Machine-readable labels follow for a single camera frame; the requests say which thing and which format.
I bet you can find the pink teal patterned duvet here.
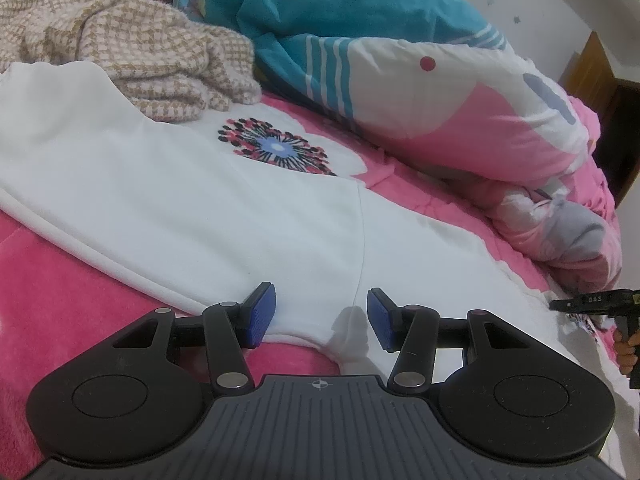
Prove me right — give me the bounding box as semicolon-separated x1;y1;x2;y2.
172;0;623;293

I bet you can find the brown wooden door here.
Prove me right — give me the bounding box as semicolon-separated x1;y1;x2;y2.
557;30;640;211

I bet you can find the beige checked garment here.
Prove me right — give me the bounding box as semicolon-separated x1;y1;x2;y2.
0;0;263;123

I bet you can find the white sweatshirt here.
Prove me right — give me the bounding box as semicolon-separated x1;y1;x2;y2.
0;61;591;366

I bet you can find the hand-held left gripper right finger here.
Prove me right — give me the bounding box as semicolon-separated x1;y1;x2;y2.
366;287;536;394

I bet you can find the person's right hand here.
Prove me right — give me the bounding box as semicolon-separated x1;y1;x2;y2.
614;327;640;376

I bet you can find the pink floral blanket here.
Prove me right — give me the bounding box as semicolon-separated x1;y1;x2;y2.
0;90;626;480

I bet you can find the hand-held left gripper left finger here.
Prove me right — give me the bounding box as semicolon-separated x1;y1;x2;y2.
107;281;277;393

